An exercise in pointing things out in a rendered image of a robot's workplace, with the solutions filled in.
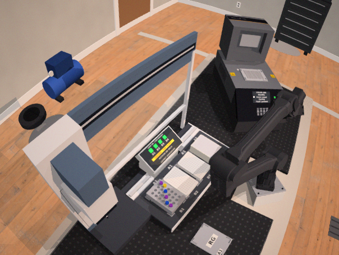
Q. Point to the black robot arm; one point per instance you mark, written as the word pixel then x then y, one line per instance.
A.
pixel 228 168

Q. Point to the cream well plate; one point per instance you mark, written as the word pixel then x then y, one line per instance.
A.
pixel 180 181
pixel 193 166

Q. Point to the black thermal cycler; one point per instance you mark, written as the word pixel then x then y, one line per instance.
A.
pixel 245 81

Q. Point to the grey tube rack with coloured caps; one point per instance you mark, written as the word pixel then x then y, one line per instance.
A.
pixel 156 194

